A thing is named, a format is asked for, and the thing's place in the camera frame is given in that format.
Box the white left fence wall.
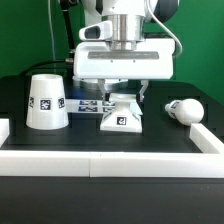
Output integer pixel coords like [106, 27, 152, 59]
[0, 119, 10, 147]

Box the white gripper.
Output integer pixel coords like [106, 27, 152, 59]
[74, 19, 175, 102]

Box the white lamp shade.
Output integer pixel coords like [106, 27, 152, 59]
[26, 74, 68, 130]

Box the white front fence wall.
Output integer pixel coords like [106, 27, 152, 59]
[0, 150, 224, 178]

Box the thin white cable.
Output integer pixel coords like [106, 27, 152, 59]
[47, 0, 58, 75]

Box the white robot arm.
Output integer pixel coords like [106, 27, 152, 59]
[58, 0, 182, 100]

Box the black cable hose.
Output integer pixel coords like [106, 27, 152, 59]
[19, 0, 81, 76]

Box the white lamp bulb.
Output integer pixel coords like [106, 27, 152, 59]
[165, 98, 204, 126]

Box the white lamp base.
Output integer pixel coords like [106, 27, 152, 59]
[100, 93, 142, 133]

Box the white marker sheet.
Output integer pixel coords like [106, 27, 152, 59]
[64, 98, 144, 116]

